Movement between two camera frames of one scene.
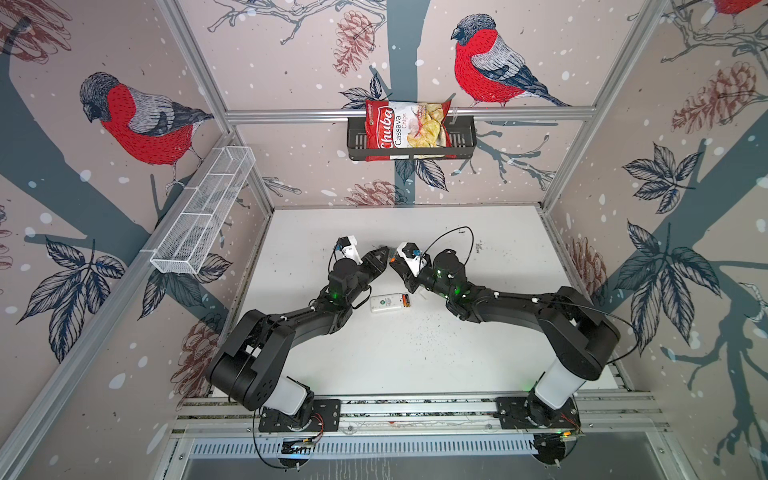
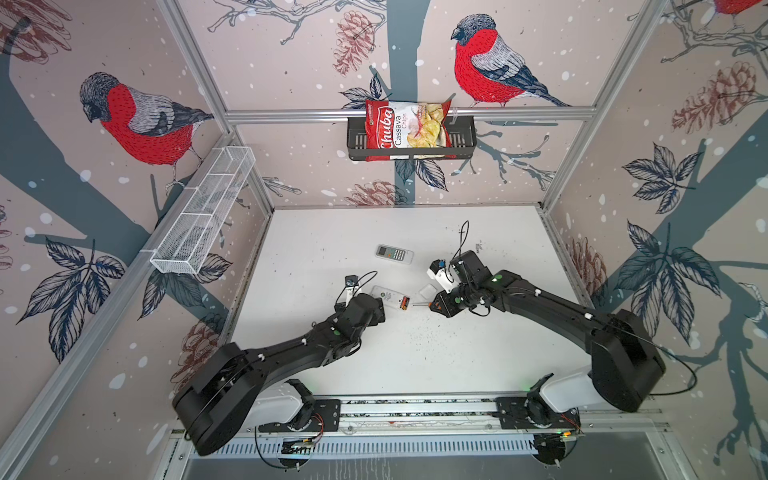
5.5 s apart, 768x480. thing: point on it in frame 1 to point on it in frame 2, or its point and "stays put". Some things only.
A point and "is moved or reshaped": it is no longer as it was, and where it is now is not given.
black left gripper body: (360, 275) to (376, 316)
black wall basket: (463, 141) stays put
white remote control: (386, 303) is moved or reshaped
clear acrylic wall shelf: (204, 212) stays put
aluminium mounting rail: (624, 413) stays put
